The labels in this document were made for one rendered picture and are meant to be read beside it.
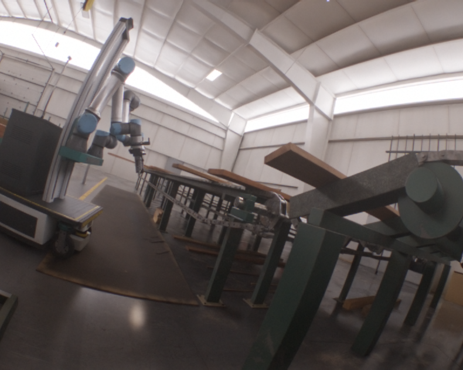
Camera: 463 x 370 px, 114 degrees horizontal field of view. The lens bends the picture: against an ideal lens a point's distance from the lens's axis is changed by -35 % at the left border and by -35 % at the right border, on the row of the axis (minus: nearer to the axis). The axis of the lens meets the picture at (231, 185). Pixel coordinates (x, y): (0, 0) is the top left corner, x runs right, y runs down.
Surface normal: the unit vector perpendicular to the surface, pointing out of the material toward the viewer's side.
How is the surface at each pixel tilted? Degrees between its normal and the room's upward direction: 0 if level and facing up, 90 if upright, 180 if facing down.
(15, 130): 90
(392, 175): 90
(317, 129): 90
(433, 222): 90
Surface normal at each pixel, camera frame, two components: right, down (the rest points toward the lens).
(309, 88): 0.44, 0.08
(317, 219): -0.84, -0.30
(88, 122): 0.60, 0.28
